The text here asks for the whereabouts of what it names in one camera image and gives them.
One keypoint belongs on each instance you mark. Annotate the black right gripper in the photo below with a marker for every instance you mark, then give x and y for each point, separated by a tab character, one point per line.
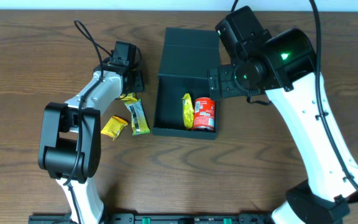
215	83

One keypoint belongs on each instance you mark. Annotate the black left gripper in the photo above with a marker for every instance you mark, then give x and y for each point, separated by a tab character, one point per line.
137	83

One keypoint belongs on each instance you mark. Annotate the orange yellow snack packet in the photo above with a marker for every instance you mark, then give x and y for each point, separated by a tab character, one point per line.
129	97

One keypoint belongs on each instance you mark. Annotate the green yellow snack bar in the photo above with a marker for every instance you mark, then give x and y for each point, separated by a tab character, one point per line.
138	120

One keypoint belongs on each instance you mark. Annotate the red soda can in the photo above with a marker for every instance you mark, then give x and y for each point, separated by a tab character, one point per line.
205	109

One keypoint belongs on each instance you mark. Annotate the black gift box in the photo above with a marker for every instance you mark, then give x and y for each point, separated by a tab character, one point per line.
187	56

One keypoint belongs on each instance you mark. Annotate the yellow snack bar wrapper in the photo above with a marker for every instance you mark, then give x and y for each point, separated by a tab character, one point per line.
188	111

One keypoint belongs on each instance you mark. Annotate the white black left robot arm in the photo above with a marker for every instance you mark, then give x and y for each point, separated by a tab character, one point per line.
70	142

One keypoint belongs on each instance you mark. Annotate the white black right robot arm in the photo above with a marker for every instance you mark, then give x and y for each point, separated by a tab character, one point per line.
283	68

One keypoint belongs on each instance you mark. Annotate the small yellow snack packet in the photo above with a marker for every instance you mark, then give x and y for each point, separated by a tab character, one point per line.
114	127

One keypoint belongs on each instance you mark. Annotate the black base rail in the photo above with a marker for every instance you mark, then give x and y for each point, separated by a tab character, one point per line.
131	218

